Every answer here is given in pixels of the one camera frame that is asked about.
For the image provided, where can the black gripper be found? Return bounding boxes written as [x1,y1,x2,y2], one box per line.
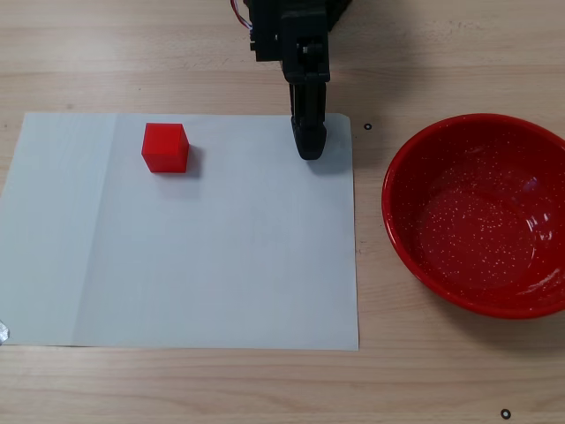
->
[279,11,332,161]

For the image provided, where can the red cube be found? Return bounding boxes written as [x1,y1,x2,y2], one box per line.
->
[140,123,191,175]

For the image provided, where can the red speckled bowl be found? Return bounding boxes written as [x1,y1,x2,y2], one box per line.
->
[381,113,565,321]

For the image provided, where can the white paper sheet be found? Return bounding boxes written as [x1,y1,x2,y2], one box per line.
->
[0,112,359,353]

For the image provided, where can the red white servo wire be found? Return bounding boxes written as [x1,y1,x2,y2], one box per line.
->
[229,0,255,32]

